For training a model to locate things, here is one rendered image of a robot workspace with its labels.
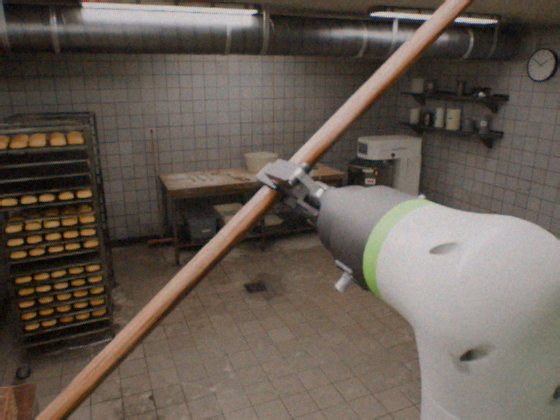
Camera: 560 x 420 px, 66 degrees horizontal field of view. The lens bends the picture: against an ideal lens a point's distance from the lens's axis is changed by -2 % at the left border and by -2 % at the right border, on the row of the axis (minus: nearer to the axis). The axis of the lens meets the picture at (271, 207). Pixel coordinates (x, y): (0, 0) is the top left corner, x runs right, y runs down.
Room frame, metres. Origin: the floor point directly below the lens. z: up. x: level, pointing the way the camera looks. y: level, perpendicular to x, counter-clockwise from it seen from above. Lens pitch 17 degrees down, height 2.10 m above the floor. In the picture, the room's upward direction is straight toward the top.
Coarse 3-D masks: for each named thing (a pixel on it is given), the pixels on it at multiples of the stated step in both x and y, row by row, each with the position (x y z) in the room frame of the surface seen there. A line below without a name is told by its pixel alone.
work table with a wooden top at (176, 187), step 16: (160, 176) 5.18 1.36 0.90; (224, 176) 5.18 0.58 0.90; (320, 176) 5.22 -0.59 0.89; (336, 176) 5.31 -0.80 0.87; (176, 192) 4.57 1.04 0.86; (192, 192) 4.64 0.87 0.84; (208, 192) 4.74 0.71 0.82; (224, 192) 4.81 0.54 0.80; (240, 192) 4.88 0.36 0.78; (176, 224) 4.59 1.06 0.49; (288, 224) 5.33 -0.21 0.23; (304, 224) 5.33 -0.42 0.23; (176, 240) 4.59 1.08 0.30; (192, 240) 4.76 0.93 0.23; (208, 240) 4.76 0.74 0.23; (176, 256) 4.58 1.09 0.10
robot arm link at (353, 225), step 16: (368, 192) 0.37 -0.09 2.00; (384, 192) 0.37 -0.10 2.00; (400, 192) 0.37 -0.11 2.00; (352, 208) 0.36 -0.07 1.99; (368, 208) 0.35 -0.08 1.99; (384, 208) 0.34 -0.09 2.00; (336, 224) 0.37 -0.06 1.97; (352, 224) 0.35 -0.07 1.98; (368, 224) 0.33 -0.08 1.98; (336, 240) 0.36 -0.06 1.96; (352, 240) 0.34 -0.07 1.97; (336, 256) 0.36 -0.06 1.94; (352, 256) 0.34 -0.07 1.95; (352, 272) 0.34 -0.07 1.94; (368, 288) 0.33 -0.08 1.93
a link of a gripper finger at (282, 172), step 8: (280, 160) 0.52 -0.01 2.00; (272, 168) 0.51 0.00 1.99; (280, 168) 0.50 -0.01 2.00; (288, 168) 0.48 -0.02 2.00; (296, 168) 0.46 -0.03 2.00; (304, 168) 0.44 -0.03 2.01; (272, 176) 0.50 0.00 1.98; (280, 176) 0.48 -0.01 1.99; (288, 176) 0.46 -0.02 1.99; (288, 184) 0.46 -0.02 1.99; (296, 184) 0.44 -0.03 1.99
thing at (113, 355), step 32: (448, 0) 0.69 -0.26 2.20; (416, 32) 0.67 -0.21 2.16; (384, 64) 0.65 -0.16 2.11; (352, 96) 0.63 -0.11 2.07; (320, 128) 0.61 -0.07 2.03; (256, 224) 0.56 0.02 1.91; (224, 256) 0.54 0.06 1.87; (192, 288) 0.52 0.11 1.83; (160, 320) 0.50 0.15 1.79; (128, 352) 0.48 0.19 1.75; (96, 384) 0.47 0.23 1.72; (64, 416) 0.45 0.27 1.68
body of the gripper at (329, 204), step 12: (312, 192) 0.43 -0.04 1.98; (324, 192) 0.43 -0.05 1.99; (336, 192) 0.42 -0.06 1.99; (348, 192) 0.41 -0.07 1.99; (312, 204) 0.45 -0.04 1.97; (324, 204) 0.41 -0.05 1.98; (336, 204) 0.40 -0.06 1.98; (324, 216) 0.40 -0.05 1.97; (324, 228) 0.40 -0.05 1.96; (324, 240) 0.40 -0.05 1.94
